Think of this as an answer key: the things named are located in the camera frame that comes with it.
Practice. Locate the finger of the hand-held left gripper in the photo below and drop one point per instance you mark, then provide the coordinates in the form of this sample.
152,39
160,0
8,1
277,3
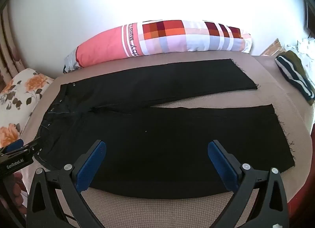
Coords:
33,146
14,145

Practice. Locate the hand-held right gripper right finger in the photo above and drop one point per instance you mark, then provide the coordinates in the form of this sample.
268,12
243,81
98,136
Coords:
222,168

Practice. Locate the patterned curtain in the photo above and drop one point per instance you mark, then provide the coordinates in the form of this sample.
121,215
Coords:
9,53

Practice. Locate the tan patterned cloth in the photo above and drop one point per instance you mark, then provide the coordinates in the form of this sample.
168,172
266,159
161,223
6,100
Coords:
273,48

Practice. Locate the long pink checked pillow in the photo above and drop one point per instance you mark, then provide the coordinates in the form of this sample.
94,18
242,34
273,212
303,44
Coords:
103,48

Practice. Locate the olive cloth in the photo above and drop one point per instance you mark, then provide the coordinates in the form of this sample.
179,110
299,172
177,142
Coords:
296,59

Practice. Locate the dark television screen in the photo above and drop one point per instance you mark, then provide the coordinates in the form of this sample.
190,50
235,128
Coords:
310,13

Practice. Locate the person's left hand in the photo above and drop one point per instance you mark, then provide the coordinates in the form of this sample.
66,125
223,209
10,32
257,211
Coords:
19,193

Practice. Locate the floral pillow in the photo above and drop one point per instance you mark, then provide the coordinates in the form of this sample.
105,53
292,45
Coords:
22,100

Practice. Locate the dark striped garment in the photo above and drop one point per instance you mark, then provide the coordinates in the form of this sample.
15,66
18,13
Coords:
292,76

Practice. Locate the black pants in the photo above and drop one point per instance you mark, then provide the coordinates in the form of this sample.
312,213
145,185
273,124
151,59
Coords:
172,139

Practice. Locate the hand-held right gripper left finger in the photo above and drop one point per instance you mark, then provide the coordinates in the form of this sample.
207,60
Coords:
89,168

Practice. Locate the pile of clothes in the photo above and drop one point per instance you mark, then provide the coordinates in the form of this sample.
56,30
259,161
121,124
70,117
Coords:
307,45

